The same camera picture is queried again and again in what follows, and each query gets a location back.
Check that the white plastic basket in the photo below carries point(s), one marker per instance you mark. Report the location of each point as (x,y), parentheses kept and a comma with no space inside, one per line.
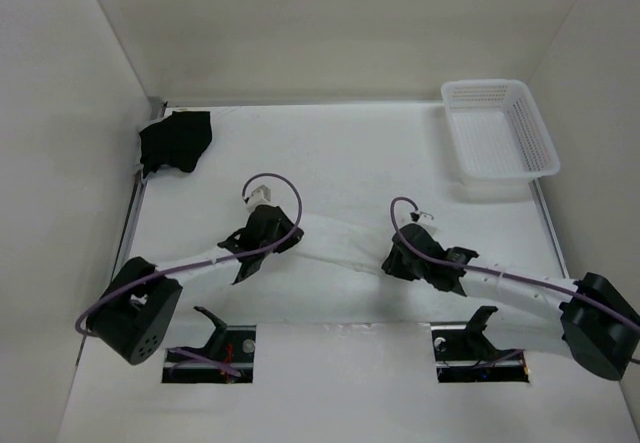
(497,132)

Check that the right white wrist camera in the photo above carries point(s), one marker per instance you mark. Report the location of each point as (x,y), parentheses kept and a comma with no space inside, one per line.
(423,218)

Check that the white tank top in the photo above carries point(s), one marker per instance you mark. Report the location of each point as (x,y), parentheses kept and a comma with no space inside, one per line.
(336,242)

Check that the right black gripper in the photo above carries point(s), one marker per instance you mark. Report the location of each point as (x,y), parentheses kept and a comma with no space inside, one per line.
(392,265)

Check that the left metal table rail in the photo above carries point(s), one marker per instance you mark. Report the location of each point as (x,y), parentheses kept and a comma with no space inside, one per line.
(125,239)

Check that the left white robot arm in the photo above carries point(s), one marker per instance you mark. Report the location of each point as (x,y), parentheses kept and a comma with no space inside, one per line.
(135,313)

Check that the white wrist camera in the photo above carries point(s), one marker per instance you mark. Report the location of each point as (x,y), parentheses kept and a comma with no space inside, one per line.
(258,197)
(423,218)

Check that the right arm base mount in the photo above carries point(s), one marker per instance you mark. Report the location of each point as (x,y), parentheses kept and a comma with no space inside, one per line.
(463,354)

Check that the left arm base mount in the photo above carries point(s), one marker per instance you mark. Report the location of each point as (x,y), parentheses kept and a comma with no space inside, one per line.
(227,356)

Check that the black folded tank top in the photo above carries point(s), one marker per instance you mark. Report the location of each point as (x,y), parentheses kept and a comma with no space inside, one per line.
(176,141)

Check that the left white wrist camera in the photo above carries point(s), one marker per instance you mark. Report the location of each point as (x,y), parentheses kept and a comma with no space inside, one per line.
(258,197)

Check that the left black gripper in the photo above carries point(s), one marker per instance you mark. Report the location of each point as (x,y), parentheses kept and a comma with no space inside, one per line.
(296,236)

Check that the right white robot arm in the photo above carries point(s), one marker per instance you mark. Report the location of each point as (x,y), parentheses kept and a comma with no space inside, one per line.
(586,319)

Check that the metal table rail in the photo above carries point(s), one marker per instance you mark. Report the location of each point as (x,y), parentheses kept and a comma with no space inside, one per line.
(125,239)
(551,233)

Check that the right metal table rail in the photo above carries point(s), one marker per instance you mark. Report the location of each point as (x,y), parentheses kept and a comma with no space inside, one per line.
(551,233)

